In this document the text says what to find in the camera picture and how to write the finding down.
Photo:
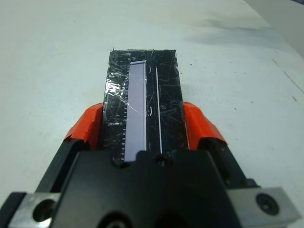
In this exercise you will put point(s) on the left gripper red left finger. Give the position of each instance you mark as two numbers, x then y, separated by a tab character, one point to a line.
88	126

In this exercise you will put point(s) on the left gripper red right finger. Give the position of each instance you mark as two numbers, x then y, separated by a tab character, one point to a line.
197	126

